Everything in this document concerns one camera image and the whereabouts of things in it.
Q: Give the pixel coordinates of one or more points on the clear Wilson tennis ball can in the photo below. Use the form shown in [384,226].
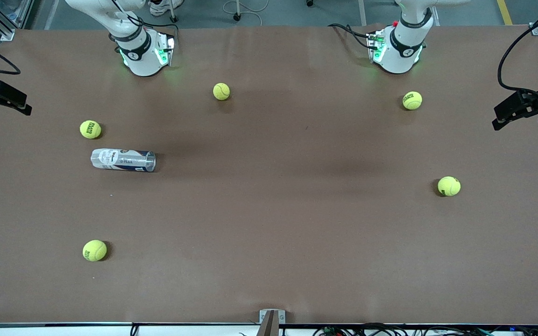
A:
[119,160]

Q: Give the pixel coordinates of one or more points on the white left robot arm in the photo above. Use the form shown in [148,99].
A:
[397,56]

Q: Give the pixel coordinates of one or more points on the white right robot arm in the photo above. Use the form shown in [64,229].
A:
[140,60]

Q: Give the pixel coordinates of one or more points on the yellow-green tennis ball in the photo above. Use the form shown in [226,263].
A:
[449,185]
[221,91]
[90,129]
[412,100]
[94,250]

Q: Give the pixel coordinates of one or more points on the white shoe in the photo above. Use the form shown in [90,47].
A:
[164,5]

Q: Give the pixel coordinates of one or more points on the thin pole with caster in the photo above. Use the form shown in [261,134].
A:
[173,17]

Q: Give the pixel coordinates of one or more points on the stand leg with caster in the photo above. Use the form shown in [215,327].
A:
[237,9]

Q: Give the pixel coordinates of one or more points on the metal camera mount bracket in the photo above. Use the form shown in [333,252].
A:
[271,322]

